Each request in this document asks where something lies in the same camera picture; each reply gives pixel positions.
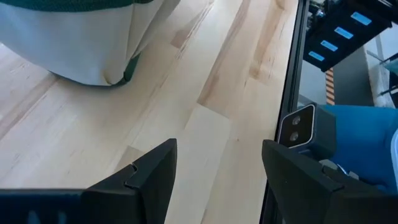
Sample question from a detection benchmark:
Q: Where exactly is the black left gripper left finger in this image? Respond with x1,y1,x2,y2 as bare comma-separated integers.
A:
82,138,178,224

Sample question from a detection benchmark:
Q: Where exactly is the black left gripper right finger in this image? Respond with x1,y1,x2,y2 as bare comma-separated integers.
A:
262,139,398,224

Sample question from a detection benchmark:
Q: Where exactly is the table-level depth camera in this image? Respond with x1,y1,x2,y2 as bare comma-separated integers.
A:
277,103,337,160

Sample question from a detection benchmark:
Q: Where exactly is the beige green-trimmed gardening bag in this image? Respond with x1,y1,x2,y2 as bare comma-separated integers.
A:
0,0,182,88

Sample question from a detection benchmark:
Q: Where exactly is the black slotted panel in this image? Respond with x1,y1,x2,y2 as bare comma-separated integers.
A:
302,0,393,73

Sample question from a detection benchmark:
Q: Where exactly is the black aluminium table frame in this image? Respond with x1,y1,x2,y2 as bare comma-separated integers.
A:
259,0,311,224

